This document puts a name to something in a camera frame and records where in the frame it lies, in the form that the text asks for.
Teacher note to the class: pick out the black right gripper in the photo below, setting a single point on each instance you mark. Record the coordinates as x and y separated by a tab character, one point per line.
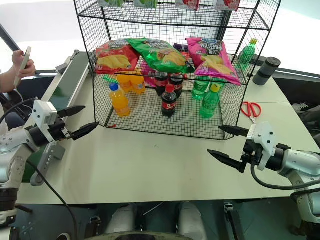
251	153

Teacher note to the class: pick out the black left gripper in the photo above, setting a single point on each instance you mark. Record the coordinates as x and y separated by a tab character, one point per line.
58	131

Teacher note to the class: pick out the white smartphone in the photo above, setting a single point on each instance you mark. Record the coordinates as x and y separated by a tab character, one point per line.
23	61

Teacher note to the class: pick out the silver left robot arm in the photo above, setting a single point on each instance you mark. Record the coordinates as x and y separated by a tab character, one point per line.
12	150

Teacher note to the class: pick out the person forearm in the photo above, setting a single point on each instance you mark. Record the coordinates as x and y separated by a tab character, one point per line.
7	81

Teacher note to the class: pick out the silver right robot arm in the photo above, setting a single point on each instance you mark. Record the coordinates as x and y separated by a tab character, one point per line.
300	160

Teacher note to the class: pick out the person hand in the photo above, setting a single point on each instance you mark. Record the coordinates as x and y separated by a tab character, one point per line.
28	67

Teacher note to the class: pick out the small red scrap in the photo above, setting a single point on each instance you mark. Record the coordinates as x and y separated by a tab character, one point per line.
113	125

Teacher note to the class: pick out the orange soda bottle blue cap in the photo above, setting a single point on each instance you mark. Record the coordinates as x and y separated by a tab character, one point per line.
119	101

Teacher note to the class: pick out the green soda bottle yellow cap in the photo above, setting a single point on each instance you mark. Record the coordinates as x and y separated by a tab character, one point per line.
210	103

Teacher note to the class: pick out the green snack packet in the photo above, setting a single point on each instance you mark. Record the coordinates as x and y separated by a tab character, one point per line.
110	78

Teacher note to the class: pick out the red potato chips bag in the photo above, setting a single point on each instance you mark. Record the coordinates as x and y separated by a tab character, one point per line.
112	58

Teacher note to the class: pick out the black table clamp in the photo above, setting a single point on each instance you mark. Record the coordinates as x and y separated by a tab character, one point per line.
93	227
232	220

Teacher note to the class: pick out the cola bottle red cap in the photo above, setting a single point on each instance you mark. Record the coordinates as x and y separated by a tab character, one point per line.
169	102

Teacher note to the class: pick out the black sneaker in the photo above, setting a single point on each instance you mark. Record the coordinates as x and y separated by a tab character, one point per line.
301	107

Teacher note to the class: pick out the grey cylindrical flask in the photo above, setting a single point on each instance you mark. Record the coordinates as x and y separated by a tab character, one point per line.
266	71

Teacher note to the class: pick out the magenta snack bag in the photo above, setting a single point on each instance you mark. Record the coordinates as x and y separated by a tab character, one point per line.
147	72

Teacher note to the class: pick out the pink potato chips bag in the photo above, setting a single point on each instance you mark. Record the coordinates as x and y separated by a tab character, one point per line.
212	61

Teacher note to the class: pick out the green potato chips bag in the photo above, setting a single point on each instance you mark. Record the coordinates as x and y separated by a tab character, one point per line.
160	55

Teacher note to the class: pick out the dark slanted bar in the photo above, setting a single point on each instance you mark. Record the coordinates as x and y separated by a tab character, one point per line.
8	36

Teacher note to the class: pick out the purple snack packet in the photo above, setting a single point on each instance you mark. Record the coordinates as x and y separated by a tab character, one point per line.
180	47

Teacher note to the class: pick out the green snack bag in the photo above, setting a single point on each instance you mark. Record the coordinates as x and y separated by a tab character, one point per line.
146	2
112	2

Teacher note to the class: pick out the dark rounded robot torso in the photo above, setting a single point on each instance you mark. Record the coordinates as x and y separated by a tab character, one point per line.
145	237

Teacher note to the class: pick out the red snack bag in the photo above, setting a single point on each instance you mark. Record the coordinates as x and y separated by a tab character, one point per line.
187	3
228	4

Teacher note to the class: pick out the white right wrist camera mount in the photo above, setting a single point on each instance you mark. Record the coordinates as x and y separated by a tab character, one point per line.
263	140

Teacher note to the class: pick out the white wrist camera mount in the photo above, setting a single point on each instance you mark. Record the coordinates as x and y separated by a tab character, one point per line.
43	112
263	140

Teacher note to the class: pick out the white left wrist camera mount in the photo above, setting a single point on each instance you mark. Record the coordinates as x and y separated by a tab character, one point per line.
43	112

